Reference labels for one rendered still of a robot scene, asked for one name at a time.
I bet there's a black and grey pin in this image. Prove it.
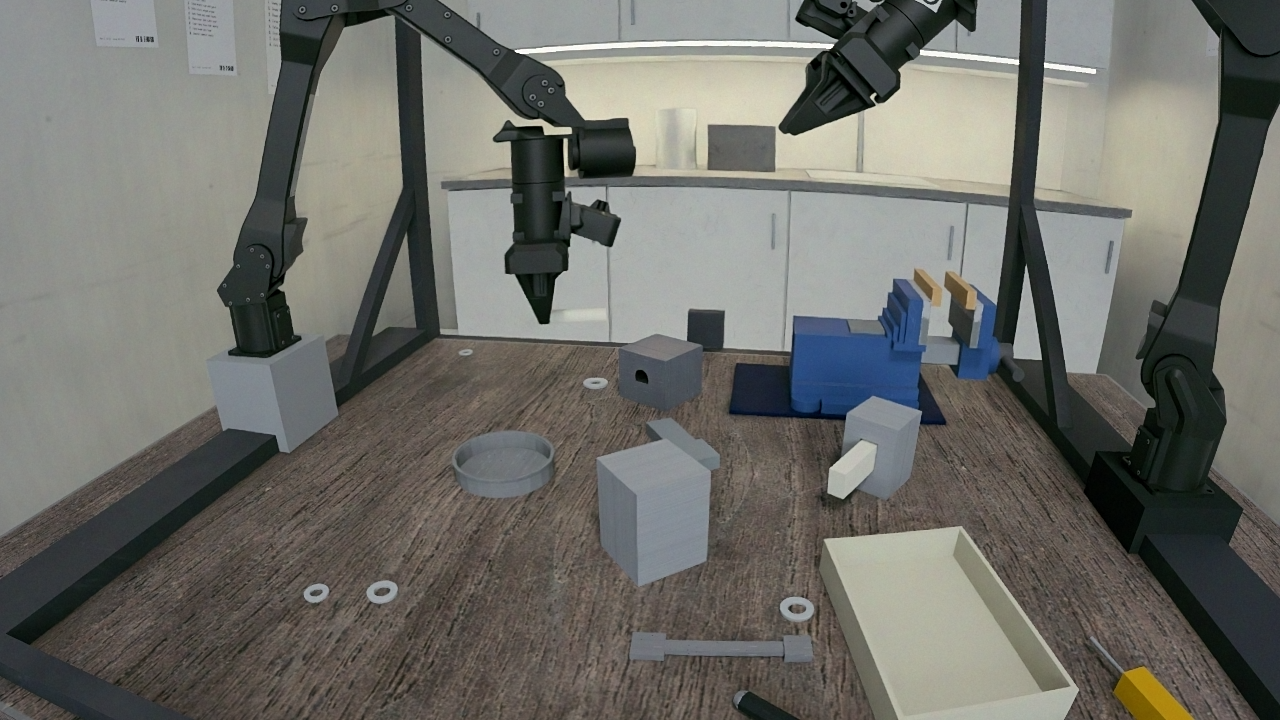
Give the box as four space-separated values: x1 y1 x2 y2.
733 691 800 720

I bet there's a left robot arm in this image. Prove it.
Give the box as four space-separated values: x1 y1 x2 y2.
795 0 1280 498

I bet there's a white cylindrical pin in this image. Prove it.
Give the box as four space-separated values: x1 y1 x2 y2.
549 307 607 324

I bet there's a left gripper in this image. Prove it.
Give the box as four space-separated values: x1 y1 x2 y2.
778 3 924 136

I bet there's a cream open rectangular tray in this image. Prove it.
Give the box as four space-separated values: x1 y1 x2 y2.
819 527 1079 720

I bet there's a yellow screwdriver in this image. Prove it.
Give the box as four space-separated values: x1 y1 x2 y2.
1089 635 1194 720

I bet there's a tan wooden block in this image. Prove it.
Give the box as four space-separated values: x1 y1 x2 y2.
945 272 977 309
913 269 943 307

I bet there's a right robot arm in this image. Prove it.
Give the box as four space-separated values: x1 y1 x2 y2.
218 0 636 357

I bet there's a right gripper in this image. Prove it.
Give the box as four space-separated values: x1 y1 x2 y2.
506 181 570 325

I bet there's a dark blue flat mat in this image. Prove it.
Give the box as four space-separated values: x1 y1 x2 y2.
730 363 946 425

